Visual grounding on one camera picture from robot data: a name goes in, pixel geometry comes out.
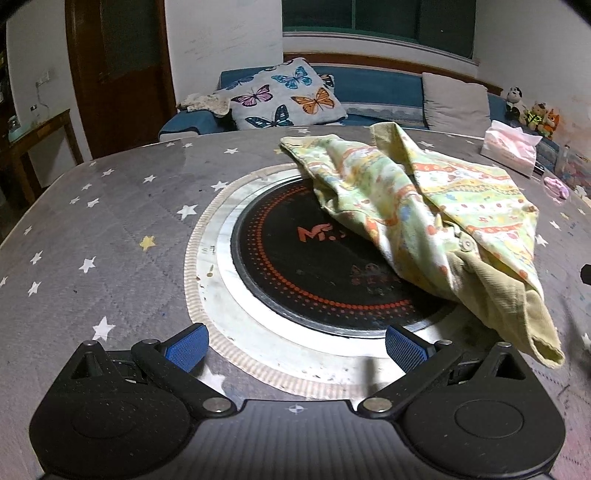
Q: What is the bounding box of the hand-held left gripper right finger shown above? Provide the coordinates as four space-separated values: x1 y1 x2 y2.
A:
358 324 525 418

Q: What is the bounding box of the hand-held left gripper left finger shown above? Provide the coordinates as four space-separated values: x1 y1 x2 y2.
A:
69 323 234 419

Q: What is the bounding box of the khaki corduroy pants patterned lining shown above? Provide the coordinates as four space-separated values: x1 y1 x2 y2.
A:
279 122 566 370

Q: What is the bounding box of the small pink toy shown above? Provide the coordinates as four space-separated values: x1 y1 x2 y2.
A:
544 176 570 200

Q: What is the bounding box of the clear plastic storage box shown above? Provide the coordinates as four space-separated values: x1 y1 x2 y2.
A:
556 145 591 195

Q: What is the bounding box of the round black induction cooktop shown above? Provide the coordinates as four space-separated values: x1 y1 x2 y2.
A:
198 173 462 358

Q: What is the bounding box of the grey star tablecloth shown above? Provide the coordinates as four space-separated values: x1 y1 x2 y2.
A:
0 126 591 480

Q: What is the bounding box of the pink tissue pack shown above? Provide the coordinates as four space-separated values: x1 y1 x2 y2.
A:
480 120 543 176

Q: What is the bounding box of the orange fox plush toy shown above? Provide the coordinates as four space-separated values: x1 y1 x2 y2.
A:
542 108 562 139

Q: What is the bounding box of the yellow plush toy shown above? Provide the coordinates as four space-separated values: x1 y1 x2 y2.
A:
524 102 548 131

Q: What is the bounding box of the panda plush toy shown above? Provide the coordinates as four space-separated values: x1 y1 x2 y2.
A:
505 87 527 121

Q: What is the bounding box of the plain grey pillow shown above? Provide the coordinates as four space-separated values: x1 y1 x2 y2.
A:
421 72 491 132

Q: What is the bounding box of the crumpled beige cloth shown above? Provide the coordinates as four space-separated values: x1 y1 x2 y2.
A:
178 92 232 116

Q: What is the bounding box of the blue sofa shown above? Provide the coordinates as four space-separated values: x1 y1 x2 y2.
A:
158 67 561 160

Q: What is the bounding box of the wooden side table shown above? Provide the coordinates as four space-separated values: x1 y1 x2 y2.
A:
0 109 84 208

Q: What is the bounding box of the butterfly print pillow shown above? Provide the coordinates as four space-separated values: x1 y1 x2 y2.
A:
215 58 348 131

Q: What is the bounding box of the brown wooden door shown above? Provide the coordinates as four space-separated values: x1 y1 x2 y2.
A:
65 0 178 160

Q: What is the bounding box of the dark window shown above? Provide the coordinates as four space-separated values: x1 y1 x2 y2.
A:
281 0 476 58

